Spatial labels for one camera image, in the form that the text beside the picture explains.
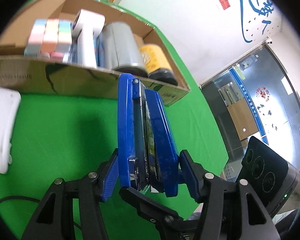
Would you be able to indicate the red wall sign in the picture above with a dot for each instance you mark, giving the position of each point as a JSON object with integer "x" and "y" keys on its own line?
{"x": 225, "y": 4}

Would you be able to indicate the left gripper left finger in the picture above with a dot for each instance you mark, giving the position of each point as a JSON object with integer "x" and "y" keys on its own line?
{"x": 71, "y": 206}

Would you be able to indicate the white handheld fan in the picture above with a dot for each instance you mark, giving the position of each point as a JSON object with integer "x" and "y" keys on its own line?
{"x": 86, "y": 29}

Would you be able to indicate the silver metal cylinder can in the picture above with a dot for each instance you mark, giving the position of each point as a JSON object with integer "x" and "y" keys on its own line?
{"x": 121, "y": 53}

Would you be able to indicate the pastel puzzle cube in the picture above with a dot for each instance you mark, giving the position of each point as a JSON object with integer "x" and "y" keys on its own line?
{"x": 50, "y": 39}

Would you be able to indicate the colourful cartoon picture book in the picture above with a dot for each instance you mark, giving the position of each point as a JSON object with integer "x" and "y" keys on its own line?
{"x": 100, "y": 52}

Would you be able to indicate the yellow spray can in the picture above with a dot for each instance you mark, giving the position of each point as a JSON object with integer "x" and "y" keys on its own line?
{"x": 156, "y": 64}

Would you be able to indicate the white power bank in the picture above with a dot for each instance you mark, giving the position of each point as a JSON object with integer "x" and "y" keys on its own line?
{"x": 9, "y": 104}

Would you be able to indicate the green table mat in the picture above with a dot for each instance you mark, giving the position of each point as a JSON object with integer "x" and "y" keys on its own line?
{"x": 61, "y": 136}

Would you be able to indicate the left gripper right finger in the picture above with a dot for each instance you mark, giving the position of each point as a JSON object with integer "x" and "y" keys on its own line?
{"x": 230, "y": 210}

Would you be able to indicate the glass door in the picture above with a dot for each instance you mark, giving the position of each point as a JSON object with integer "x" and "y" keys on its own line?
{"x": 254, "y": 97}

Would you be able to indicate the blue stapler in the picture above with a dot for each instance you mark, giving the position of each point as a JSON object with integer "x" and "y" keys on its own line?
{"x": 147, "y": 153}

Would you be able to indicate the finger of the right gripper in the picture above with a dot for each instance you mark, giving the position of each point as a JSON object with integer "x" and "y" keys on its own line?
{"x": 167, "y": 221}

